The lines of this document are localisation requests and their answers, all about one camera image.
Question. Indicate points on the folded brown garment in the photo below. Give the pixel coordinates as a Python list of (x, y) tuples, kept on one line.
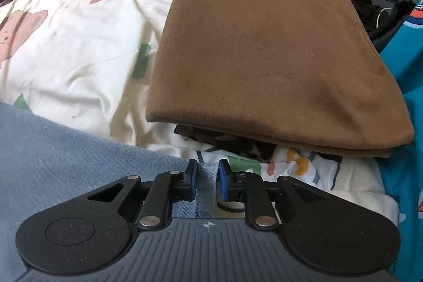
[(298, 73)]

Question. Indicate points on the light blue denim shorts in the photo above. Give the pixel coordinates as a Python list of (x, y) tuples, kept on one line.
[(44, 163)]

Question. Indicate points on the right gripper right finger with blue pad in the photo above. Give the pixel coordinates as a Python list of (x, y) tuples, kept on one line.
[(249, 189)]

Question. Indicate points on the cream bear print bedsheet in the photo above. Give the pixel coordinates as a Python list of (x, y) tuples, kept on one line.
[(87, 64)]

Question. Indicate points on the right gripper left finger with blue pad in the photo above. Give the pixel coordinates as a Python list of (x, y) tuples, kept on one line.
[(159, 195)]

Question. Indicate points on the black patterned folded garment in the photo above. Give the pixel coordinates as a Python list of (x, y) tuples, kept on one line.
[(262, 152)]

